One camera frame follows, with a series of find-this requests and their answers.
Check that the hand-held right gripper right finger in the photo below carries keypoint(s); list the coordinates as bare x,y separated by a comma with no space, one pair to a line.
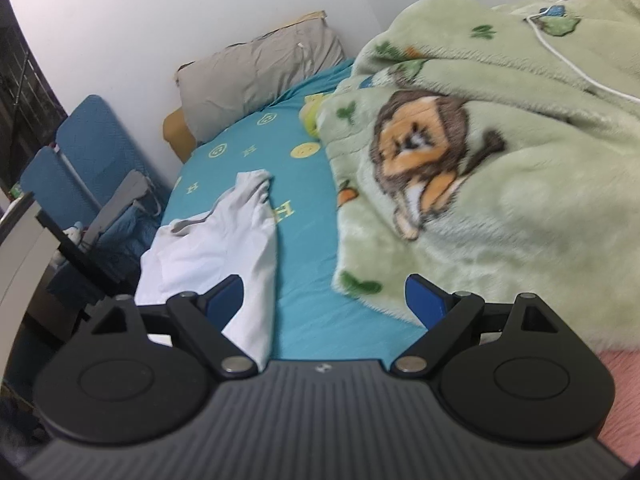
420,300

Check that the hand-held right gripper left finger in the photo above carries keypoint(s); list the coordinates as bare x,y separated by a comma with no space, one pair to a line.
225,302

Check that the white shirt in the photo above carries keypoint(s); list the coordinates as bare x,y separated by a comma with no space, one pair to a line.
220,245

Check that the bed with teal sheet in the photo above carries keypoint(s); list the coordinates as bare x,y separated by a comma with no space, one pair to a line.
305,260

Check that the green printed fleece blanket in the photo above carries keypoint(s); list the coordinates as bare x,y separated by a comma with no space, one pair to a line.
525,210

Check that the grey cloth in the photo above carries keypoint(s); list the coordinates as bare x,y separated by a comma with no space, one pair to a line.
120,205

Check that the yellow cushion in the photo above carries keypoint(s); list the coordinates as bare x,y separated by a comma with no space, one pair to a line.
176,135

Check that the white table with black legs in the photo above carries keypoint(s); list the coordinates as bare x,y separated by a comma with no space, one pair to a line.
25,260

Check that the green plush toy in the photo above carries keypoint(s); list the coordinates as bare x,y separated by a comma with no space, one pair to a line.
311,115

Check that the blue covered chair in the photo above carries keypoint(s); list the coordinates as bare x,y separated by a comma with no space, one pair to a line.
95,130
50,180

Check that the pink fluffy blanket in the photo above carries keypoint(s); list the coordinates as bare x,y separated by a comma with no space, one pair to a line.
622,390

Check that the grey pillow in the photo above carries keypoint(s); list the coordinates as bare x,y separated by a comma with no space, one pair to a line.
250,80

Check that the dark barred window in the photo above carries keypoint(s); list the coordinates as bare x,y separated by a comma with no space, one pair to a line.
25,110

